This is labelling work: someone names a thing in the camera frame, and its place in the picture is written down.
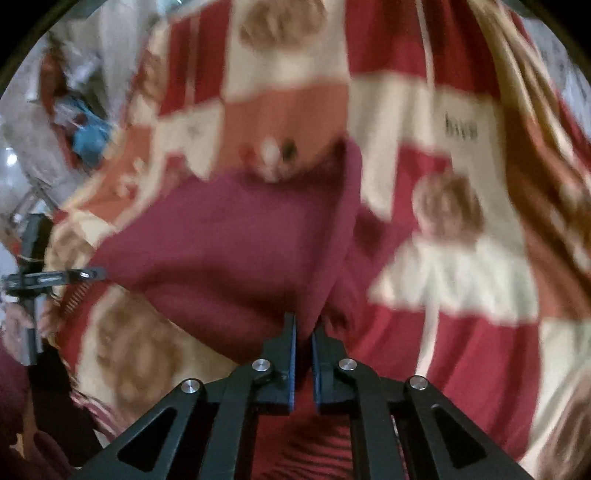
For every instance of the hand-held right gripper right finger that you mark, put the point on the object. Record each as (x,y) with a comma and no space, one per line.
(317,369)

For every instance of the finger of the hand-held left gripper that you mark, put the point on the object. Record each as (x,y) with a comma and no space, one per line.
(83,274)

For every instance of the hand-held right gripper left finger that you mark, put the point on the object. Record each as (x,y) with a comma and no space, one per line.
(291,364)

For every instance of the maroon sweater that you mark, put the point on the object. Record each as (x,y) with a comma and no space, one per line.
(231,240)

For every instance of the person's left hand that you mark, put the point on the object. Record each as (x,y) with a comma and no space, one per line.
(14,321)

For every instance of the blue plastic bag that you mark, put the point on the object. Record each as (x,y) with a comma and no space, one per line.
(90,138)

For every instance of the printed checkered blanket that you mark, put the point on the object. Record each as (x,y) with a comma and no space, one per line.
(461,277)

